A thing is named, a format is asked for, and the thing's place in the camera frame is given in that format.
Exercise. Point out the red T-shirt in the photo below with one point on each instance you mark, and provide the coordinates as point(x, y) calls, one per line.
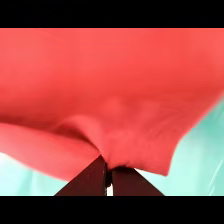
point(113, 76)

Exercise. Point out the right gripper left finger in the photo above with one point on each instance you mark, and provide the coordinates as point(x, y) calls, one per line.
point(89, 179)

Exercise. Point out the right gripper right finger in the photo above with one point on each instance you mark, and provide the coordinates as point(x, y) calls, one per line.
point(132, 183)

